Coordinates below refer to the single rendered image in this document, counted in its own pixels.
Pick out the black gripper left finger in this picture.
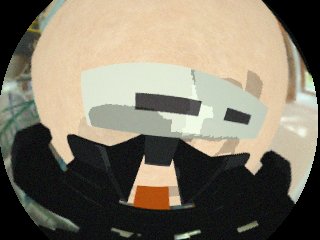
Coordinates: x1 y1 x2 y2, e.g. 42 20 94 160
67 133 145 203

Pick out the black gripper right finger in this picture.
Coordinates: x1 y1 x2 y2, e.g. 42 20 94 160
173 139 249 207

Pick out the black two-prong plug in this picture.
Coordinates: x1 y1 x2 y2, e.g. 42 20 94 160
144 135 180 167

